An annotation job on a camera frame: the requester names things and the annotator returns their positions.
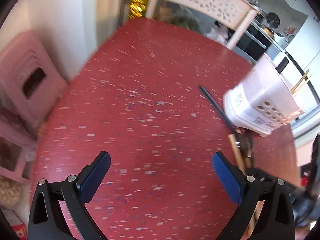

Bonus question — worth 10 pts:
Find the pink plastic stool stack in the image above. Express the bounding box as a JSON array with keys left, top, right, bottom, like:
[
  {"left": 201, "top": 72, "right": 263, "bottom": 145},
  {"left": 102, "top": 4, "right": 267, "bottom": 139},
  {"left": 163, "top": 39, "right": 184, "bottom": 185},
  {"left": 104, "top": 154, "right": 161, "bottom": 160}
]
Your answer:
[{"left": 1, "top": 30, "right": 67, "bottom": 129}]

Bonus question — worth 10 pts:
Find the black built-in oven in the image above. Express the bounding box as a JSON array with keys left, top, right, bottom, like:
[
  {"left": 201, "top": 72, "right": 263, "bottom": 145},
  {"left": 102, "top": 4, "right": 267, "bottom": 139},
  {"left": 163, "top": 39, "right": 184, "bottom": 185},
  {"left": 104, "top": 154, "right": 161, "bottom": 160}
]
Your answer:
[{"left": 233, "top": 28, "right": 271, "bottom": 63}]

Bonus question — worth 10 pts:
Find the crossed wooden chopstick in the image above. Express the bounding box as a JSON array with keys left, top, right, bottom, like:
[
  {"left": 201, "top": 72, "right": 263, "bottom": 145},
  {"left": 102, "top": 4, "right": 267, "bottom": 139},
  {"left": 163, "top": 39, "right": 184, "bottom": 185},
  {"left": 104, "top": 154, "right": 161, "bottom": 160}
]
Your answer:
[{"left": 291, "top": 70, "right": 309, "bottom": 94}]

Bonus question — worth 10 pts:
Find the white plastic utensil holder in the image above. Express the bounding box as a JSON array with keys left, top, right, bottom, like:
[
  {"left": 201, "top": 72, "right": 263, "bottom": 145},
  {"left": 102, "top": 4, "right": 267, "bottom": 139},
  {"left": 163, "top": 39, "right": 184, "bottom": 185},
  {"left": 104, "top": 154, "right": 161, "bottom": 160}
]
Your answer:
[{"left": 223, "top": 54, "right": 304, "bottom": 137}]

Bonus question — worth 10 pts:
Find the long patterned wooden chopstick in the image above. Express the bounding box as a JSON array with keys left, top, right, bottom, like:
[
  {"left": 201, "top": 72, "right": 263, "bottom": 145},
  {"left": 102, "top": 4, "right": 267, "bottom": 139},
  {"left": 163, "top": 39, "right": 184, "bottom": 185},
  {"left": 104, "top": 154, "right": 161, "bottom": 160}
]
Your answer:
[{"left": 292, "top": 74, "right": 313, "bottom": 96}]

